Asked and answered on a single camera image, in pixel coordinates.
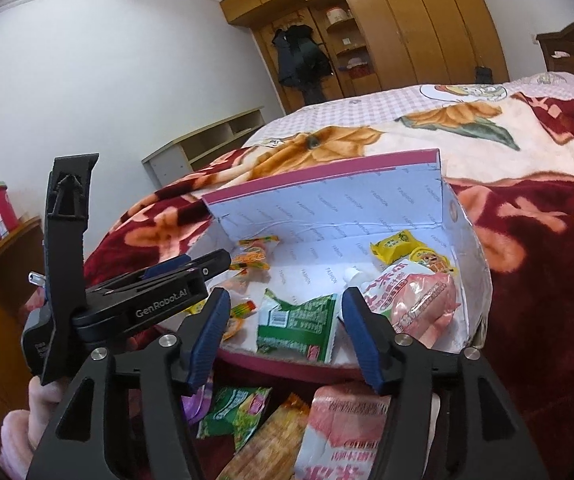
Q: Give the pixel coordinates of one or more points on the person's left hand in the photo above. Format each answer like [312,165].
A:
[42,402]

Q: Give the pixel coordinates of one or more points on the pink storage box white lining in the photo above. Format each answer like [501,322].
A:
[317,270]

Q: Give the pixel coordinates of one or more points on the orange biscuit packet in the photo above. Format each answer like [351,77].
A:
[267,445]

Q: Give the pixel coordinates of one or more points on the red floral blanket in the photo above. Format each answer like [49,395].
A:
[542,285]

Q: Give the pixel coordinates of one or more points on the green white snack packet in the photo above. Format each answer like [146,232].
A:
[299,327]

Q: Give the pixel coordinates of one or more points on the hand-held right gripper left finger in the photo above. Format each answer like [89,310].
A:
[212,340]

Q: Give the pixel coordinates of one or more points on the dark wooden headboard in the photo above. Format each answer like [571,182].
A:
[572,40]

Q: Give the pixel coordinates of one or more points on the green red snack packet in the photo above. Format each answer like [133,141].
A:
[232,405]

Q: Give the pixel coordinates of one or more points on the yellow orange cartoon snack packet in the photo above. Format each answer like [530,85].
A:
[432,260]

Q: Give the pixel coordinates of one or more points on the low open shelf unit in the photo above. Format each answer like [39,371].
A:
[202,140]

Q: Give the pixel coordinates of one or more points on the black bag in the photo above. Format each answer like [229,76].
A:
[484,74]

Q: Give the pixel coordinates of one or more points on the red box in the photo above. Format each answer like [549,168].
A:
[362,69]

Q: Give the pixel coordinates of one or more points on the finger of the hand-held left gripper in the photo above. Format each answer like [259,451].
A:
[214,261]
[167,266]

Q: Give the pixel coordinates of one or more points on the pink checked bed sheet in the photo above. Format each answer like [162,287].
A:
[367,105]

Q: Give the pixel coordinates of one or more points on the striped candy packet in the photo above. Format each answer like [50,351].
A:
[254,255]

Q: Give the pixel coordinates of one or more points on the black hanging coat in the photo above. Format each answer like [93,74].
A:
[309,60]

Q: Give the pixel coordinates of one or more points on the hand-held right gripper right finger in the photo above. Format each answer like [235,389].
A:
[362,345]

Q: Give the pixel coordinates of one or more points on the purple snack packet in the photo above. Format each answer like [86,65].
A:
[197,405]

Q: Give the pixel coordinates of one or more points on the round pink tin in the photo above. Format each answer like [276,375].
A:
[337,14]

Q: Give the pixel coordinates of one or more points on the large pink white snack packet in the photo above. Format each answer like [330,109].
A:
[342,435]

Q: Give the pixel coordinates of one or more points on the wooden wardrobe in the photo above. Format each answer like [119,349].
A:
[417,25]

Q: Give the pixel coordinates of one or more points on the dark hanging vest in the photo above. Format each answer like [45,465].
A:
[283,55]

